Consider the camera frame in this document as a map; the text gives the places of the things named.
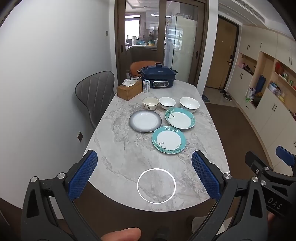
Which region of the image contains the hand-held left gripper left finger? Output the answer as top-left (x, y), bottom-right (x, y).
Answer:
top-left (21, 150), bottom-right (102, 241)

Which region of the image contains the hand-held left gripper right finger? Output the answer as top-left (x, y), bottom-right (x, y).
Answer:
top-left (191, 151), bottom-right (270, 241)

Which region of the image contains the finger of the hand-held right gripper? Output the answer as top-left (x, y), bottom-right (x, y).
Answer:
top-left (245, 151), bottom-right (273, 181)
top-left (276, 146), bottom-right (296, 176)

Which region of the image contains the teal rimmed floral plate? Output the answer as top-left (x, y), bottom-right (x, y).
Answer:
top-left (165, 107), bottom-right (196, 129)
top-left (152, 126), bottom-right (187, 154)

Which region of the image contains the white bowl with dark rim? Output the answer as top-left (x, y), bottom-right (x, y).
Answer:
top-left (180, 97), bottom-right (200, 113)

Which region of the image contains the grey rimmed white plate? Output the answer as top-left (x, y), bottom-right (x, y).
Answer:
top-left (129, 110), bottom-right (162, 133)

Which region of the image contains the plain white bowl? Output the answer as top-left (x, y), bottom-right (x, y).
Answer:
top-left (159, 97), bottom-right (176, 110)

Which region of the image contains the cream bowl with plant pattern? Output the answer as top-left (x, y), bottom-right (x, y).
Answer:
top-left (142, 97), bottom-right (159, 111)

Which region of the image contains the person's left hand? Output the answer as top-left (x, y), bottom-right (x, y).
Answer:
top-left (100, 227), bottom-right (142, 241)

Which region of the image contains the cream built-in cabinet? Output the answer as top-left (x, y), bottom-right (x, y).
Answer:
top-left (228, 25), bottom-right (296, 193)

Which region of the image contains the pair of black sneakers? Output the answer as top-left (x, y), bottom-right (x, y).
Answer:
top-left (220, 90), bottom-right (233, 101)

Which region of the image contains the blue bag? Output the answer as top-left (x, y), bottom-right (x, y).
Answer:
top-left (255, 75), bottom-right (266, 95)

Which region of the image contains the grey quilted chair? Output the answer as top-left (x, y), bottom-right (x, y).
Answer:
top-left (75, 71), bottom-right (115, 130)

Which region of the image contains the wooden tissue box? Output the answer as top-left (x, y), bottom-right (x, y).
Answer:
top-left (117, 80), bottom-right (143, 101)

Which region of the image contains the brown entrance door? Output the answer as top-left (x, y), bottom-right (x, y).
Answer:
top-left (205, 17), bottom-right (238, 90)

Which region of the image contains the dark blue electric cooker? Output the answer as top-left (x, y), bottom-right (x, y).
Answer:
top-left (137, 63), bottom-right (178, 89)

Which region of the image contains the orange chair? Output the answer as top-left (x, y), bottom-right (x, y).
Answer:
top-left (130, 61), bottom-right (163, 77)

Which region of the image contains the white refrigerator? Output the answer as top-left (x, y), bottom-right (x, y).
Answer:
top-left (165, 15), bottom-right (198, 81)

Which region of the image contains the brown sliding glass door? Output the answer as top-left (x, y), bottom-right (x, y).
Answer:
top-left (115, 0), bottom-right (210, 87)

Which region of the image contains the ceiling air vent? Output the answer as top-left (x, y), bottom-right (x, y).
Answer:
top-left (229, 2), bottom-right (265, 24)

